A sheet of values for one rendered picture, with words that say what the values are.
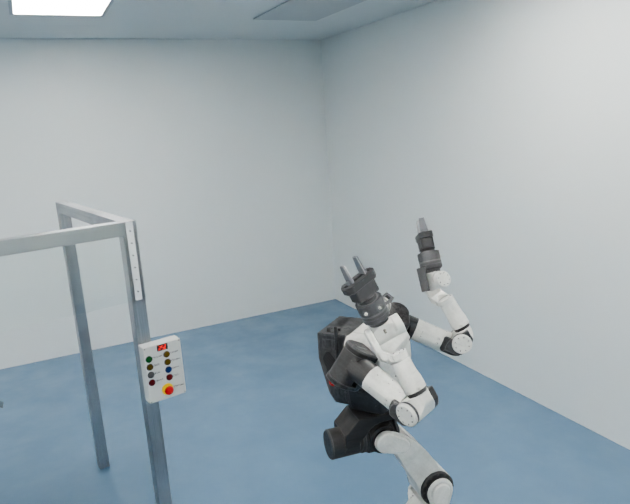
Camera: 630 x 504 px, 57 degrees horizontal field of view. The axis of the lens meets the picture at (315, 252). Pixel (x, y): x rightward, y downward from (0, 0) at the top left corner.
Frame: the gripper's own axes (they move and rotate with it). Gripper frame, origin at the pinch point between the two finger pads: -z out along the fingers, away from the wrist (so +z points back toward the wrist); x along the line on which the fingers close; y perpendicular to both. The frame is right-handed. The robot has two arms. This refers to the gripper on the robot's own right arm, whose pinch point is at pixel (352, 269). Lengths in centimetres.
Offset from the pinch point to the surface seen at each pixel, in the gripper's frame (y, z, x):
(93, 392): -227, 56, -75
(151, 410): -115, 43, -61
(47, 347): -455, 65, -83
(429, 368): -216, 204, 141
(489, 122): -150, 38, 236
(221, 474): -183, 132, -45
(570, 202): -86, 90, 207
